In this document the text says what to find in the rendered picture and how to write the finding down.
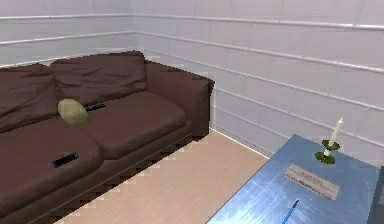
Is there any black remote control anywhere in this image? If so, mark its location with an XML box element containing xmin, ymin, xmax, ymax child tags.
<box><xmin>85</xmin><ymin>103</ymin><xmax>106</xmax><ymax>113</ymax></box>
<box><xmin>52</xmin><ymin>152</ymin><xmax>80</xmax><ymax>169</ymax></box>

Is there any grey newspaper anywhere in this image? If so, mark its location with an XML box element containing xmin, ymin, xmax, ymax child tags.
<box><xmin>283</xmin><ymin>162</ymin><xmax>341</xmax><ymax>201</ymax></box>

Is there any brown sofa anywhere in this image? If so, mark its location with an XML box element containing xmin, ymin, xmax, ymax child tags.
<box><xmin>0</xmin><ymin>50</ymin><xmax>216</xmax><ymax>224</ymax></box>

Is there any olive green oval pillow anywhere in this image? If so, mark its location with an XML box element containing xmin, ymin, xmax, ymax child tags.
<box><xmin>57</xmin><ymin>98</ymin><xmax>90</xmax><ymax>128</ymax></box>

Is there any dark grey box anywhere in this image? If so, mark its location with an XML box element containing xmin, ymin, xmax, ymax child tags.
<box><xmin>367</xmin><ymin>165</ymin><xmax>384</xmax><ymax>224</ymax></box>

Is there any blue marker pen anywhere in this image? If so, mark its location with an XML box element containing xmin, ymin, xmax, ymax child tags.
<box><xmin>281</xmin><ymin>199</ymin><xmax>300</xmax><ymax>224</ymax></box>

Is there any white candle on green holder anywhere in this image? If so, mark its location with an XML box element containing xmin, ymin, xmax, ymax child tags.
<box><xmin>314</xmin><ymin>117</ymin><xmax>345</xmax><ymax>165</ymax></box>

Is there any blue metallic table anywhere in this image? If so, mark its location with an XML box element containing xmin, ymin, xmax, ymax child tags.
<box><xmin>205</xmin><ymin>134</ymin><xmax>384</xmax><ymax>224</ymax></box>

